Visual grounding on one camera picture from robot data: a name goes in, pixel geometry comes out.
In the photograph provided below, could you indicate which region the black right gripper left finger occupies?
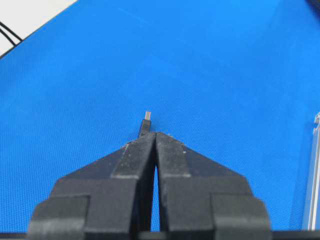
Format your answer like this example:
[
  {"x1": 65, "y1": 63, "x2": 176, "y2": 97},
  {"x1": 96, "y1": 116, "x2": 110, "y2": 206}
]
[{"x1": 27, "y1": 133, "x2": 156, "y2": 240}]

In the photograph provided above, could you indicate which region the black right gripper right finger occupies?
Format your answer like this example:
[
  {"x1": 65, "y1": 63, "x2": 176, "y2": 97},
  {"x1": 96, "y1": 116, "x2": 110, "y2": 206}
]
[{"x1": 155, "y1": 132, "x2": 272, "y2": 240}]

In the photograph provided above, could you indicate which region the black wire with metal tip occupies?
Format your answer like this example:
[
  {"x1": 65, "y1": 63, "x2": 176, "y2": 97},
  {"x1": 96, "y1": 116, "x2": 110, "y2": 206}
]
[{"x1": 138, "y1": 111, "x2": 153, "y2": 138}]

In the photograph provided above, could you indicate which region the aluminium extrusion frame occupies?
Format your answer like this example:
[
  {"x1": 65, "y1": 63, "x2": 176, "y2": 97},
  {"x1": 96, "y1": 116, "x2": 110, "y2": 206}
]
[{"x1": 302, "y1": 112, "x2": 320, "y2": 231}]

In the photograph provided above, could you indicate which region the black cable on table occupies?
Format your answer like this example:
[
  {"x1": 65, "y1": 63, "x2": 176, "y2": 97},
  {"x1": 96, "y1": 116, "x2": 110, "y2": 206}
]
[{"x1": 0, "y1": 21, "x2": 23, "y2": 47}]

